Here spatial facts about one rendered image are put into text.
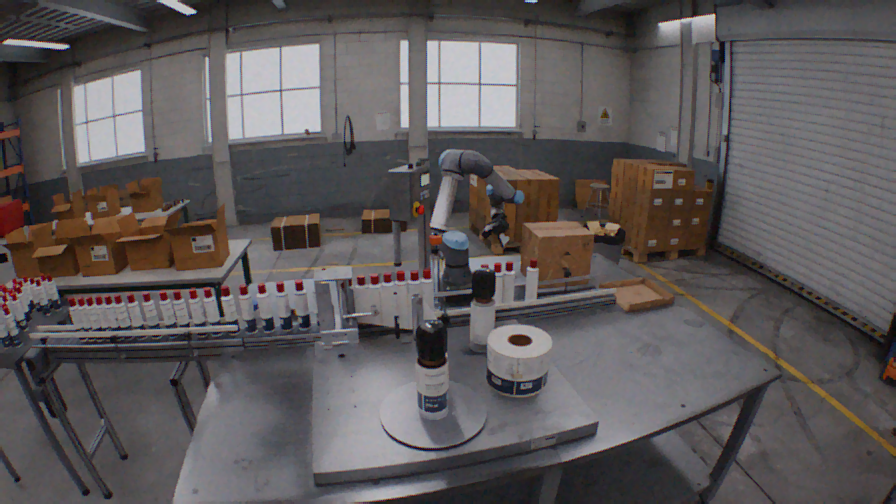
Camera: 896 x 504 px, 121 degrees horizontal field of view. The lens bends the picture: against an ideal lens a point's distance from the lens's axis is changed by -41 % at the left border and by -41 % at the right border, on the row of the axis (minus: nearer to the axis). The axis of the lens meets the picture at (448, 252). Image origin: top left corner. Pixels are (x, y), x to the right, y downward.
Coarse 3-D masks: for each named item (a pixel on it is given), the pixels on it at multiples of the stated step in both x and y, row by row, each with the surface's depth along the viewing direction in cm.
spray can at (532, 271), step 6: (534, 258) 181; (534, 264) 179; (528, 270) 180; (534, 270) 179; (528, 276) 181; (534, 276) 180; (528, 282) 182; (534, 282) 181; (528, 288) 182; (534, 288) 182; (528, 294) 183; (534, 294) 183
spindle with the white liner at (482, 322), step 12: (480, 276) 141; (492, 276) 141; (480, 288) 142; (492, 288) 142; (480, 300) 144; (492, 300) 147; (480, 312) 144; (492, 312) 145; (480, 324) 146; (492, 324) 147; (480, 336) 147; (480, 348) 149
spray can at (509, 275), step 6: (510, 264) 175; (504, 270) 179; (510, 270) 176; (504, 276) 177; (510, 276) 176; (504, 282) 178; (510, 282) 177; (504, 288) 179; (510, 288) 178; (504, 294) 180; (510, 294) 179; (504, 300) 180; (510, 300) 180
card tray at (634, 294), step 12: (600, 288) 210; (612, 288) 211; (624, 288) 211; (636, 288) 210; (648, 288) 210; (660, 288) 202; (624, 300) 197; (636, 300) 197; (648, 300) 188; (660, 300) 190; (672, 300) 193
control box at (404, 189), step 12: (396, 168) 162; (420, 168) 162; (396, 180) 157; (408, 180) 155; (396, 192) 158; (408, 192) 157; (396, 204) 160; (408, 204) 158; (420, 204) 165; (396, 216) 162; (408, 216) 160
